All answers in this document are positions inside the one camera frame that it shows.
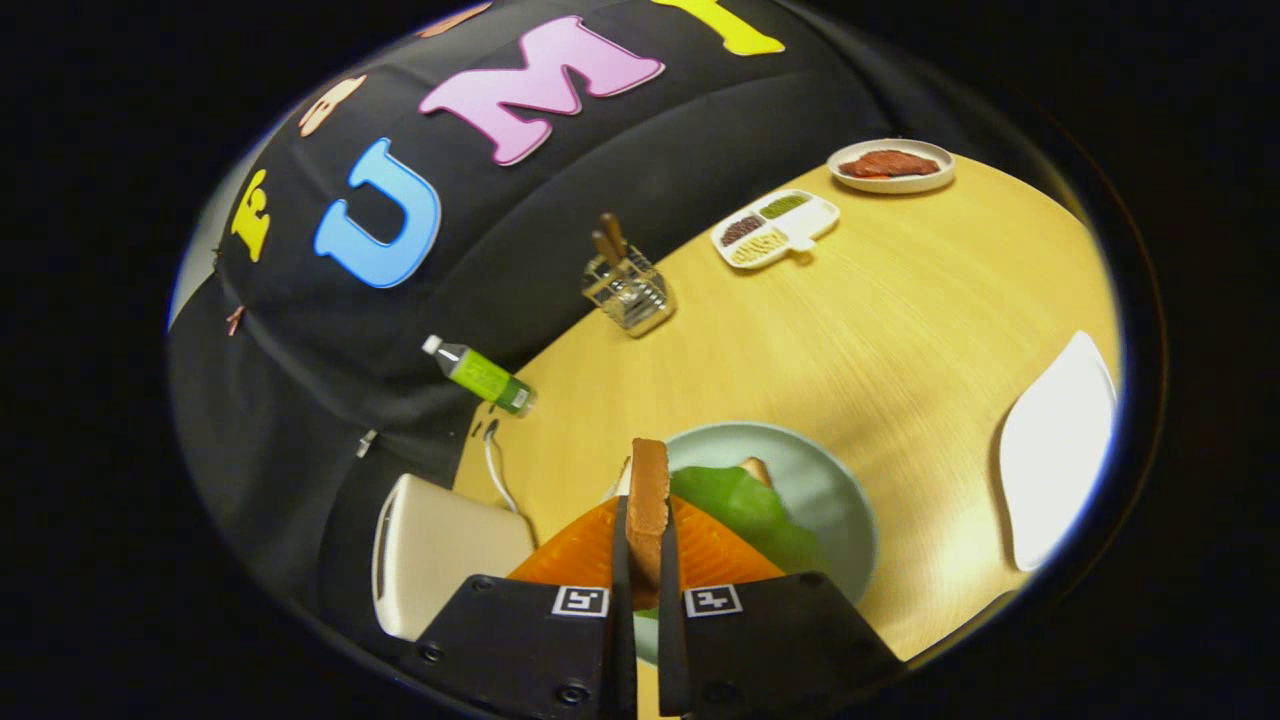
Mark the round white meat plate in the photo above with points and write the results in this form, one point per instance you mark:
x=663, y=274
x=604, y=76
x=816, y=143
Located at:
x=890, y=185

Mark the white square plate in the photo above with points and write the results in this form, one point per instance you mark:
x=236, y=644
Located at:
x=1060, y=450

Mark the pink cloth clip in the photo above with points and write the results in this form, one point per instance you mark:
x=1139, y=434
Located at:
x=235, y=320

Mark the red-brown meat piece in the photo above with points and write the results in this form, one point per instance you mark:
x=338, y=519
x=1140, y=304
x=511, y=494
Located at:
x=890, y=163

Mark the white divided snack dish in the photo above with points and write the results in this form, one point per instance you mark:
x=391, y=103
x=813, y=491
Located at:
x=815, y=215

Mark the toasted bread slice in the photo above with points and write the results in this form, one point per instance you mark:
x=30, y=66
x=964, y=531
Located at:
x=648, y=500

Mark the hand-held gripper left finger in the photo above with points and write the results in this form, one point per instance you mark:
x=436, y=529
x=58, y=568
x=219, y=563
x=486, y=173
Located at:
x=622, y=600

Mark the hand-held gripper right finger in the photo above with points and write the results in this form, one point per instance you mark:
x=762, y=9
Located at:
x=668, y=600

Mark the black backdrop cloth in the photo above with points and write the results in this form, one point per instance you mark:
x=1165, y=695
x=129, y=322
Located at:
x=560, y=200

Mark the green lettuce leaf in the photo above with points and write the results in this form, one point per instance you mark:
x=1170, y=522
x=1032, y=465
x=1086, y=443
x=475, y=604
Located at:
x=740, y=505

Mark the white cloth clip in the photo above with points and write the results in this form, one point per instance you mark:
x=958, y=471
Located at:
x=366, y=442

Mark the white toaster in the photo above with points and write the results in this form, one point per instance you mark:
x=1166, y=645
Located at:
x=440, y=550

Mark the pale green round plate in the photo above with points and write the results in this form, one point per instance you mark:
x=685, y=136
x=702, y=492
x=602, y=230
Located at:
x=820, y=480

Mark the bread slice with white spread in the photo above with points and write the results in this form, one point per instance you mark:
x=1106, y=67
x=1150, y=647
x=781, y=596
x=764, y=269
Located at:
x=757, y=468

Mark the green label plastic bottle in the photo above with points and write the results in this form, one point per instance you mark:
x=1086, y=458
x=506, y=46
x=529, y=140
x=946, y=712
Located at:
x=485, y=378

